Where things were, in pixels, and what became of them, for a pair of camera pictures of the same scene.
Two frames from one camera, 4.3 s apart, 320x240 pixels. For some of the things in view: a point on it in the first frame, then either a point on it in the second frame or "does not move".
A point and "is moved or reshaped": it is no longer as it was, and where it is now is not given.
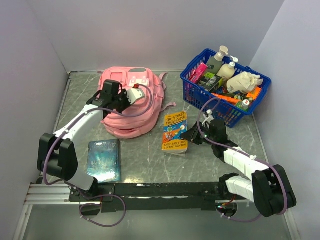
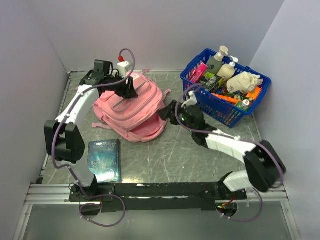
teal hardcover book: [104, 160] does not move
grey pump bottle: [216, 62] does not move
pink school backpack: [142, 117] is moved or reshaped
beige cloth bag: [243, 82] does not move
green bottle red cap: [243, 105] does not move
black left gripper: [124, 93] -> [127, 91]
